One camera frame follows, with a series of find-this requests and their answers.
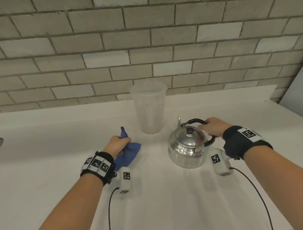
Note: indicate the person's right hand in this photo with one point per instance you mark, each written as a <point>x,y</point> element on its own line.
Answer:
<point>215,129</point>

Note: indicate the person's left hand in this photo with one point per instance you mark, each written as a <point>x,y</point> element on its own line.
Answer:
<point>114,144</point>

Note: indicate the blue cloth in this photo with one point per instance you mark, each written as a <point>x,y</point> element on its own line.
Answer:
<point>126,154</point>

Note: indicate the person's left forearm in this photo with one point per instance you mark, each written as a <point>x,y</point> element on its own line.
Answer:
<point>71,203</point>

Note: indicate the person's right forearm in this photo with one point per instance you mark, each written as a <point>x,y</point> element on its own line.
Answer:
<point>272,184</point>

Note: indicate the black right wristband with markers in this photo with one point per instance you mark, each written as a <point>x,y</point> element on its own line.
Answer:
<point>239,142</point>

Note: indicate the black wristband with markers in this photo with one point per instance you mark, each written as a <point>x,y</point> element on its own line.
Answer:
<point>97,165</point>
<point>239,142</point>

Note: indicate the black left wristband with markers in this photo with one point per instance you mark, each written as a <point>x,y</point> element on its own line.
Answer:
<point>97,165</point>

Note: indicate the white marker box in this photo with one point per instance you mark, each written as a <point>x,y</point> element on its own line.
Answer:
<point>220,164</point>

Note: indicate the translucent plastic cup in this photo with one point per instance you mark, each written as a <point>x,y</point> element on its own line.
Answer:
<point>149,111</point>

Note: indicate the white panel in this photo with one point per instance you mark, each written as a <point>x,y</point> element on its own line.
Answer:
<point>293,94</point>

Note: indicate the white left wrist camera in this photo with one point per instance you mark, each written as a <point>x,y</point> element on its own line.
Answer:
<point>125,180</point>

